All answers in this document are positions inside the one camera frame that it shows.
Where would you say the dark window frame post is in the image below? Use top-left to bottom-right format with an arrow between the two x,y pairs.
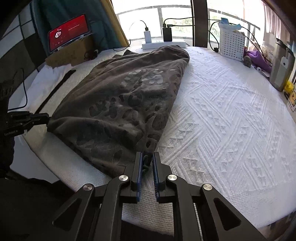
191,0 -> 208,48

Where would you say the teal yellow curtain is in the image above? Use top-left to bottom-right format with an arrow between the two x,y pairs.
32,0 -> 130,55

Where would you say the black cable on bed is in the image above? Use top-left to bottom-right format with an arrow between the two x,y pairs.
7,67 -> 28,112

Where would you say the black charger adapter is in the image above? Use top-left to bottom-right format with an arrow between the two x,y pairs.
163,27 -> 172,42

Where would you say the white charger adapter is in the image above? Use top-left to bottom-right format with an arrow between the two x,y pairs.
144,31 -> 152,44

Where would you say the red screen tablet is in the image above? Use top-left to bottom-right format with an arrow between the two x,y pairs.
48,14 -> 91,53

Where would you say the white power strip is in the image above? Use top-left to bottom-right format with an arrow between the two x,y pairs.
142,40 -> 187,50

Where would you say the white textured bedspread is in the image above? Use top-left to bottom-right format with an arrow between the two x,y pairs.
24,47 -> 295,240

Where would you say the brown cardboard box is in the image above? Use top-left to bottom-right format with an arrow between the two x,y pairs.
45,35 -> 98,68

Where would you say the white perforated basket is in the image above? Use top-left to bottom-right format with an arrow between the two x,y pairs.
218,23 -> 246,61

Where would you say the grey thermos bottle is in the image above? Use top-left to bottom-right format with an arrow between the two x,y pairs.
269,38 -> 295,92

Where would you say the dark grey leopard garment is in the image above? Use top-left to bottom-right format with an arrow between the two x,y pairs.
47,45 -> 190,177

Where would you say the black charger cable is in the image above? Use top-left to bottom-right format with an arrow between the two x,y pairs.
163,16 -> 220,53

